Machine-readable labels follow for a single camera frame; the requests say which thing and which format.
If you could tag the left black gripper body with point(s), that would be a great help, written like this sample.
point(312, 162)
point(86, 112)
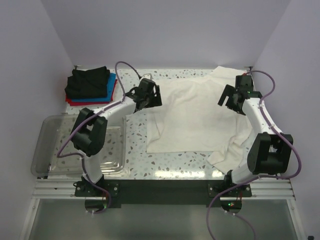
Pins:
point(152, 95)

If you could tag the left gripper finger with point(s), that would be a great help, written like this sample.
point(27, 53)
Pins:
point(156, 92)
point(151, 103)

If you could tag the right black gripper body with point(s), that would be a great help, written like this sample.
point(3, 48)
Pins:
point(230, 97)

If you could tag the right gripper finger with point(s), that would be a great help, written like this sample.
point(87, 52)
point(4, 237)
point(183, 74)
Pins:
point(230, 104)
point(228, 92)

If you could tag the white printed t-shirt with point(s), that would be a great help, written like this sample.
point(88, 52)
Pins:
point(190, 131)

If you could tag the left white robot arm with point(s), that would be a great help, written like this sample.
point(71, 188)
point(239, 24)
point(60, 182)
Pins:
point(89, 131)

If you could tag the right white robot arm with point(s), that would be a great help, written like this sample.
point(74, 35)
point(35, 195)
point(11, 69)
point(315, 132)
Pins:
point(270, 151)

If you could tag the folded blue t-shirt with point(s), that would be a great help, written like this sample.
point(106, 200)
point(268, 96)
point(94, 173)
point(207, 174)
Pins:
point(109, 86)

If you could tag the clear plastic bin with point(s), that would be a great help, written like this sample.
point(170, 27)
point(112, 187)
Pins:
point(56, 129)

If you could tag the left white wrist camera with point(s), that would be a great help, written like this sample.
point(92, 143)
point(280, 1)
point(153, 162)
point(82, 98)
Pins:
point(147, 76)

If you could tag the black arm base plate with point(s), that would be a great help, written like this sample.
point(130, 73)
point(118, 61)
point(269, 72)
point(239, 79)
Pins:
point(113, 193)

